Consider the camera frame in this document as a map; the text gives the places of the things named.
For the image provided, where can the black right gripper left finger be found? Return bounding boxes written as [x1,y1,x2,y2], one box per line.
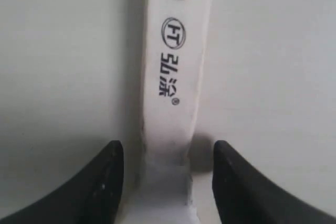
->
[1,141,124,223]

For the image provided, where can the white wooden paintbrush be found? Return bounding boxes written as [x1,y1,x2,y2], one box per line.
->
[116,0,212,223]

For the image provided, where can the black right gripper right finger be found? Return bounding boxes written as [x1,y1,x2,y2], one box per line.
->
[212,141,335,223]

